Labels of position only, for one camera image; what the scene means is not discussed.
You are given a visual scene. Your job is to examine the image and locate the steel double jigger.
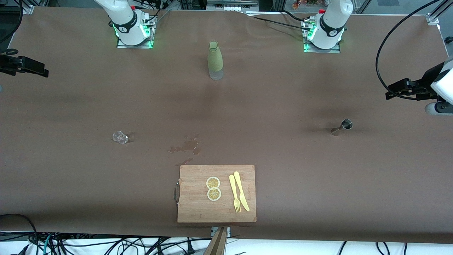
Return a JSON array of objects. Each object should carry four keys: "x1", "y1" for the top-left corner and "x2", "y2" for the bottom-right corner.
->
[{"x1": 331, "y1": 119, "x2": 354, "y2": 136}]

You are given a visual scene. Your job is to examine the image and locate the brown table cover sheet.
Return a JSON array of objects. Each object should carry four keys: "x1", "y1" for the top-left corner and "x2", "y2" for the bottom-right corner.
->
[{"x1": 0, "y1": 6, "x2": 453, "y2": 245}]

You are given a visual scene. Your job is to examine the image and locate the green sleeved glass bottle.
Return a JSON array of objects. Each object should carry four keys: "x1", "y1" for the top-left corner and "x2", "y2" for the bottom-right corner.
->
[{"x1": 207, "y1": 41, "x2": 224, "y2": 80}]

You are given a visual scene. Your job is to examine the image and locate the white power strip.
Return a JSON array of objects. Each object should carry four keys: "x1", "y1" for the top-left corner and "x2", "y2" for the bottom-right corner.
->
[{"x1": 207, "y1": 0, "x2": 259, "y2": 11}]

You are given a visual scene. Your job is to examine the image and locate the yellow plastic knife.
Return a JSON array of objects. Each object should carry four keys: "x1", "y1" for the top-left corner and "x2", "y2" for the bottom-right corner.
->
[{"x1": 234, "y1": 171, "x2": 250, "y2": 212}]

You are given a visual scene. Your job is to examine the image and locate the yellow plastic fork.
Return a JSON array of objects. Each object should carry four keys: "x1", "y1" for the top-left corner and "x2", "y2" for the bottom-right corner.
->
[{"x1": 229, "y1": 174, "x2": 242, "y2": 213}]

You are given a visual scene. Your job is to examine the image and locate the wooden cutting board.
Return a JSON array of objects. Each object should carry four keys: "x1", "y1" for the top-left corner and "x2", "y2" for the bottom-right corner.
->
[{"x1": 174, "y1": 164, "x2": 257, "y2": 223}]

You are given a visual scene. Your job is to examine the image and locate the wooden beam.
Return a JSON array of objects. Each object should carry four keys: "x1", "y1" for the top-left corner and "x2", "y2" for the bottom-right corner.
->
[{"x1": 203, "y1": 227, "x2": 229, "y2": 255}]

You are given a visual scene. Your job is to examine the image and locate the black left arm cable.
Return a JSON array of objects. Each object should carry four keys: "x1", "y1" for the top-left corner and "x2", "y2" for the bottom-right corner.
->
[{"x1": 375, "y1": 0, "x2": 443, "y2": 101}]

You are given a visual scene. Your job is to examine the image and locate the aluminium frame profile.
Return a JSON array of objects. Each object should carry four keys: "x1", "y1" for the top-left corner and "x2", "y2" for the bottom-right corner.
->
[{"x1": 426, "y1": 0, "x2": 453, "y2": 25}]

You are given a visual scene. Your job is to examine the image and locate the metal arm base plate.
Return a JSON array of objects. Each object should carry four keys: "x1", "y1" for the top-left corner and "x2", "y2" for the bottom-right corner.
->
[
  {"x1": 117, "y1": 37, "x2": 154, "y2": 49},
  {"x1": 303, "y1": 41, "x2": 341, "y2": 53}
]

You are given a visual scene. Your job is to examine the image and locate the black power cable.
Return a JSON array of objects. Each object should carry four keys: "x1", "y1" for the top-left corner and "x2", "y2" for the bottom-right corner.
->
[{"x1": 246, "y1": 10, "x2": 315, "y2": 30}]

